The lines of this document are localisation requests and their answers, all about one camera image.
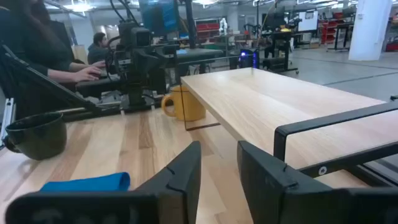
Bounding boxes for whiteboard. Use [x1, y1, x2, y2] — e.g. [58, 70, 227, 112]
[297, 11, 319, 32]

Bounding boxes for black mug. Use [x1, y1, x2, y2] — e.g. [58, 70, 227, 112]
[2, 112, 68, 161]

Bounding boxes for black vertical pole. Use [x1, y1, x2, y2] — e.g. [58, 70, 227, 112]
[185, 0, 197, 50]

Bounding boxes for blue cloth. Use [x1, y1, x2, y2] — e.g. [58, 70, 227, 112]
[39, 172, 131, 193]

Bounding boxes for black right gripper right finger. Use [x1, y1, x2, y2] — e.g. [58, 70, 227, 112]
[237, 140, 354, 224]

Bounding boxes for person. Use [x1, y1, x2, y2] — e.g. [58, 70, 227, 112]
[0, 0, 106, 121]
[87, 32, 109, 65]

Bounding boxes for yellow mug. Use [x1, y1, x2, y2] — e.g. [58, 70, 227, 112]
[160, 85, 207, 122]

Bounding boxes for computer monitor with dark screen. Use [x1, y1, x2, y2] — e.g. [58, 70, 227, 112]
[138, 0, 180, 37]

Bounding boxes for red storage shelving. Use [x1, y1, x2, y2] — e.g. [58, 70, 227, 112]
[195, 18, 221, 44]

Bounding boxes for red bin rack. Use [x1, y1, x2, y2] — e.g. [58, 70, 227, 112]
[320, 12, 346, 44]

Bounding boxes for computer tower with blue light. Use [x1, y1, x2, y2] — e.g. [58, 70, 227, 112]
[229, 49, 261, 70]

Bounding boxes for black equipment cart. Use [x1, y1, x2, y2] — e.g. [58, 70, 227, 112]
[261, 6, 300, 75]

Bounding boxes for white pillar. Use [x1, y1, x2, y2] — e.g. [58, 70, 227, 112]
[348, 0, 394, 62]

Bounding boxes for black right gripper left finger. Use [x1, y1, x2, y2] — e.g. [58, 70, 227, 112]
[130, 141, 202, 224]

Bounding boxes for black right mounting frame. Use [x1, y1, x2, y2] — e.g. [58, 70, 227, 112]
[354, 160, 398, 188]

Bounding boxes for silver aluminium extrusion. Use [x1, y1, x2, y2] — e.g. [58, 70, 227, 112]
[0, 98, 16, 147]

